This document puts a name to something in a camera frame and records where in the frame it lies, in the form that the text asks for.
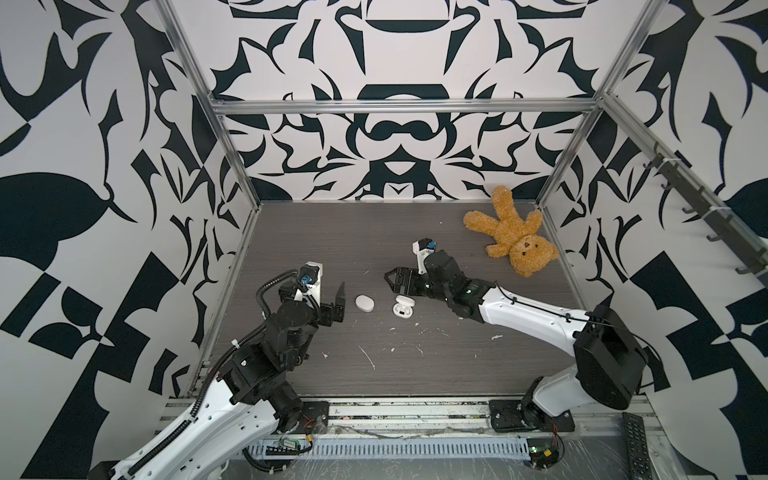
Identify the green circuit board right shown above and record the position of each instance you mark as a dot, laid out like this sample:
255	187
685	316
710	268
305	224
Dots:
544	453

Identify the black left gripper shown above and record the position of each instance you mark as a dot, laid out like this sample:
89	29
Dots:
325	313

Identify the aluminium mounting rail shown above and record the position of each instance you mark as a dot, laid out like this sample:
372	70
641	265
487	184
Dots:
464	414

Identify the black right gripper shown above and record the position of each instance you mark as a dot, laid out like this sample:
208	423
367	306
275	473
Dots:
412	276

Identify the black wall hook rack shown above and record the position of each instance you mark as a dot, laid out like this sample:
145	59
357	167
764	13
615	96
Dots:
703	204

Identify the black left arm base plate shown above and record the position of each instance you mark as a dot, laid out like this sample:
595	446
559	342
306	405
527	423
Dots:
314	412

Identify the black remote control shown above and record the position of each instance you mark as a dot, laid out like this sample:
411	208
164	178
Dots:
638	459

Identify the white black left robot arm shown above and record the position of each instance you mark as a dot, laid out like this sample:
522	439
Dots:
246	395

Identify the brown teddy bear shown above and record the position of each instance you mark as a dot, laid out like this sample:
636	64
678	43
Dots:
514	237

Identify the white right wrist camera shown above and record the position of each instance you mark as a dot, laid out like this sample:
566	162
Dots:
422	249

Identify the green circuit board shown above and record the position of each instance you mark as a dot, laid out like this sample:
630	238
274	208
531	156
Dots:
544	453
288	447

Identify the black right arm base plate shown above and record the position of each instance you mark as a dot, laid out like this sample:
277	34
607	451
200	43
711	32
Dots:
512	416

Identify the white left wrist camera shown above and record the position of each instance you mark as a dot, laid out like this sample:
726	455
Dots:
309	277

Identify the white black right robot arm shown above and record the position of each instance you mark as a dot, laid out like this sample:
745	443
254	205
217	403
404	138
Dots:
609	360

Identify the white earbud charging case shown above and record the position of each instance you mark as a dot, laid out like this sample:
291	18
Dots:
403	307

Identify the green circuit board left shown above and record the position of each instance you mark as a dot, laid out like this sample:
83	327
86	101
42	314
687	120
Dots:
288	447

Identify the white slotted cable duct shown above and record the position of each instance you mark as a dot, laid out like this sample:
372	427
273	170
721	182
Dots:
516	449

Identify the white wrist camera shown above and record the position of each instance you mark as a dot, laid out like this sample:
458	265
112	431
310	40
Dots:
309	277
422	249

